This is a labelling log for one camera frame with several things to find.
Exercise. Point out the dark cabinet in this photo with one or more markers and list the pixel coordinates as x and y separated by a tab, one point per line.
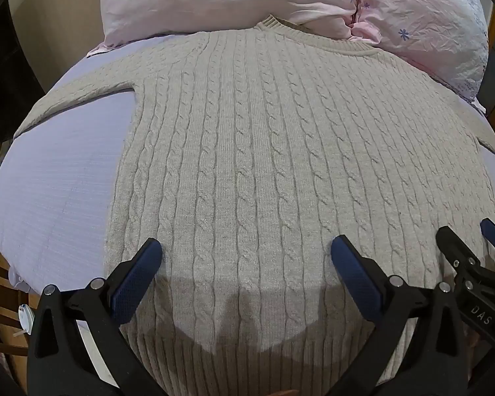
2	62

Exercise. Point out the lavender bed sheet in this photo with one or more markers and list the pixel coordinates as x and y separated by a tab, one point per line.
62	181

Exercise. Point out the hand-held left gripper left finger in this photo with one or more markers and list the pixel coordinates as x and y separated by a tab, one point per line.
137	274

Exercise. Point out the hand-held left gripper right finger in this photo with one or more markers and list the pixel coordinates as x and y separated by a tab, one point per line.
354	274

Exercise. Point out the small white round object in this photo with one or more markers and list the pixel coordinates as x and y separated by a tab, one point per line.
24	315

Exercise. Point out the wooden chair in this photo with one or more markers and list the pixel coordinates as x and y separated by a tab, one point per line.
2	288

